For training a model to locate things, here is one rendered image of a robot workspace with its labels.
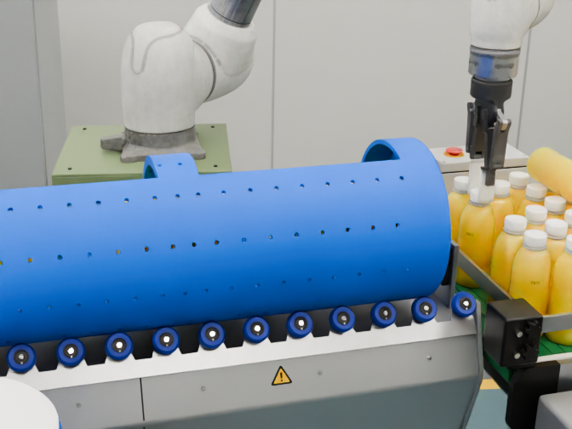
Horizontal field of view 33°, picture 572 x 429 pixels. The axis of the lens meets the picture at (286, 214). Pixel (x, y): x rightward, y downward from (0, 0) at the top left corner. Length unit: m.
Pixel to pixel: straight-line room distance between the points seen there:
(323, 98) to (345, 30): 0.32
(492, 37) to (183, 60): 0.67
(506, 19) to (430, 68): 2.72
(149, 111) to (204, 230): 0.63
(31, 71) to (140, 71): 1.04
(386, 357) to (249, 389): 0.25
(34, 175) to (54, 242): 1.71
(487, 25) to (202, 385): 0.79
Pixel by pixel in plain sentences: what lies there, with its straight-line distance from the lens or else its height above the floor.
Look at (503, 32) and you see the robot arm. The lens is 1.76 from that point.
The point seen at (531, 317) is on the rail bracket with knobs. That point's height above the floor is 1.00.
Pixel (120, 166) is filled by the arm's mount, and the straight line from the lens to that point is 2.06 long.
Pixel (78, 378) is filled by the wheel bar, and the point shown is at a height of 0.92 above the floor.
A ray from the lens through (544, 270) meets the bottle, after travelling 1.72.
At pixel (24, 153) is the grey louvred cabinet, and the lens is 3.15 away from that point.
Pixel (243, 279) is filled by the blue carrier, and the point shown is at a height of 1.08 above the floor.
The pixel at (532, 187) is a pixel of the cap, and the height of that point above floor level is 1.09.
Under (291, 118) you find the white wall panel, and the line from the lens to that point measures 4.41.
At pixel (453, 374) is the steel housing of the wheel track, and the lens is 1.75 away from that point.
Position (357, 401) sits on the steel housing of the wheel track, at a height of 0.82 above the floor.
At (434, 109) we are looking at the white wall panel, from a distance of 4.51.
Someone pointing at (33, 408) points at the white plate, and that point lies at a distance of 1.30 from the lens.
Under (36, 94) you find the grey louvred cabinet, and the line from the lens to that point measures 3.09.
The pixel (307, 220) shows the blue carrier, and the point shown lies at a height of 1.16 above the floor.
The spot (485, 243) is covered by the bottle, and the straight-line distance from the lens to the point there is 1.90.
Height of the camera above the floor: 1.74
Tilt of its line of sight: 22 degrees down
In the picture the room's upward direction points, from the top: 1 degrees clockwise
